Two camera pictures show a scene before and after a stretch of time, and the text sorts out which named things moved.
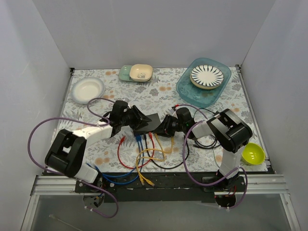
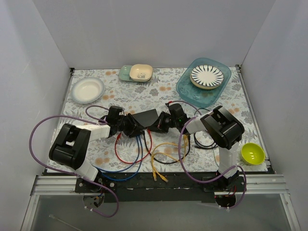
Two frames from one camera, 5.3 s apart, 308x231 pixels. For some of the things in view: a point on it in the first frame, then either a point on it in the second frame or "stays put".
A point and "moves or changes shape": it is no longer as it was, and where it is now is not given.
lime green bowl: (253, 153) stays put
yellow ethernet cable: (141, 159) to (164, 177)
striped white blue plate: (206, 77) stays put
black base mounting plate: (149, 187) stays put
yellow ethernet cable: (141, 179) to (186, 138)
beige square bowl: (141, 72) stays put
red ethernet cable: (151, 137) to (139, 160)
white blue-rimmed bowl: (85, 89) stays put
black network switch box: (152, 123) moves or changes shape
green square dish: (124, 73) stays put
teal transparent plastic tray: (194, 96) stays put
